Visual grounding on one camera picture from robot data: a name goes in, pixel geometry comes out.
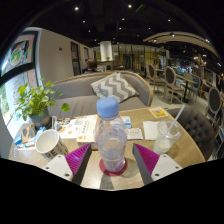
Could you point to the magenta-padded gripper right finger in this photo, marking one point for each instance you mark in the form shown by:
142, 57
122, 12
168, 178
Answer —
146, 156

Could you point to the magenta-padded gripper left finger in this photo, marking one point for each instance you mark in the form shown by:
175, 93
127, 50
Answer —
77, 156

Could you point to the clear water bottle blue cap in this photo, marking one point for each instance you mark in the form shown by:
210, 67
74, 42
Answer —
111, 143

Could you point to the long white printed card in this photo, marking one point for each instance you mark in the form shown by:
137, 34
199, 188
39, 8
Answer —
135, 134

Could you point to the clear plastic cup with straw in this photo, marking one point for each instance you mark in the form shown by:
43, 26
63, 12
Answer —
165, 138

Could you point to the white paper napkin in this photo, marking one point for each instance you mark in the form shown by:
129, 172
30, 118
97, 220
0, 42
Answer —
150, 130

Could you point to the white orange booklet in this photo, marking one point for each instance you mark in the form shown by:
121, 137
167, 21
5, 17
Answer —
86, 130

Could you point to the flat round red coaster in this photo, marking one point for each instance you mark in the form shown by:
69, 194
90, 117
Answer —
103, 170

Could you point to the illustrated paper leaflet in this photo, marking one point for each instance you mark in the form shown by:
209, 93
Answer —
68, 128

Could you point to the white mug black lettering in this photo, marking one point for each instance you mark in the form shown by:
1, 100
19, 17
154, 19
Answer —
50, 143

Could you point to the white card blue print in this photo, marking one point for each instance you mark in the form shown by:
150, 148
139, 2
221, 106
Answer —
126, 121

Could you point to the yellow square table sticker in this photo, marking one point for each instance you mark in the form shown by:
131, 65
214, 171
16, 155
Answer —
158, 112

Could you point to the dark grey tufted armchair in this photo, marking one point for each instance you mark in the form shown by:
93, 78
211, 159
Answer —
196, 126

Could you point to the small light blue box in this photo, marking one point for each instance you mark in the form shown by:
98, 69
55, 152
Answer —
18, 138

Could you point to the grey curved sofa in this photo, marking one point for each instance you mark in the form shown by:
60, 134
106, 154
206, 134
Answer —
76, 93

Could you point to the potted green leafy plant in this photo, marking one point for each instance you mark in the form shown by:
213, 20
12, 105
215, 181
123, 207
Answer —
35, 100

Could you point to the grey white zigzag cushion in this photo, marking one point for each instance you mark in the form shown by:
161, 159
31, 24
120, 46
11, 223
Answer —
113, 87

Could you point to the group of oval-back dining chairs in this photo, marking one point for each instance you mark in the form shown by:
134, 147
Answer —
170, 78

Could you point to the person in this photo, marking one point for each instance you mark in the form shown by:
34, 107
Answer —
90, 66

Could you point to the window with holiday stickers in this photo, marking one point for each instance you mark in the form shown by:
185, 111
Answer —
15, 66

